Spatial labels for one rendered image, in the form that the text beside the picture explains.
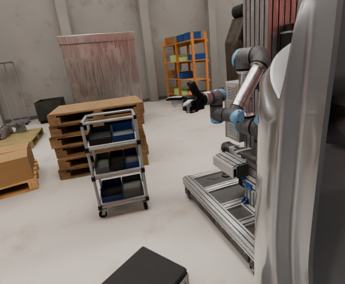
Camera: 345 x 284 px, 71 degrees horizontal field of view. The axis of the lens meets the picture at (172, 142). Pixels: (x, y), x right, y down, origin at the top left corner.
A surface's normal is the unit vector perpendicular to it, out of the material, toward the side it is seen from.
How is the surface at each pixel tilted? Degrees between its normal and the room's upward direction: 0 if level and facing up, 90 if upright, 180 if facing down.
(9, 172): 90
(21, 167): 90
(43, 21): 90
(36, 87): 90
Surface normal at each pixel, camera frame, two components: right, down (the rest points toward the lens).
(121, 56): 0.36, 0.26
